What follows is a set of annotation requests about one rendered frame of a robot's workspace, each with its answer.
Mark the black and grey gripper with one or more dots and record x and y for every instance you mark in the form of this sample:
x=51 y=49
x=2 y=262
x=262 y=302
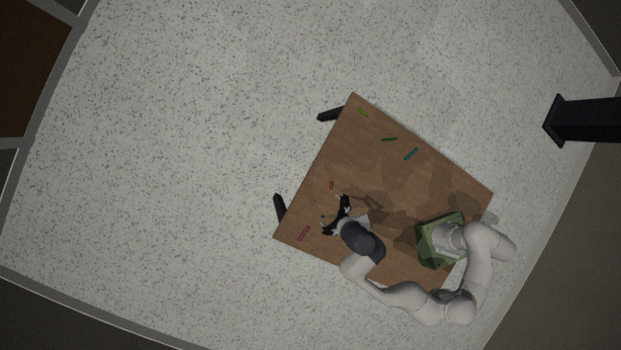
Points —
x=342 y=213

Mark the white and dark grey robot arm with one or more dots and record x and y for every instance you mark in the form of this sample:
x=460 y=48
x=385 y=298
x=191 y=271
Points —
x=482 y=243

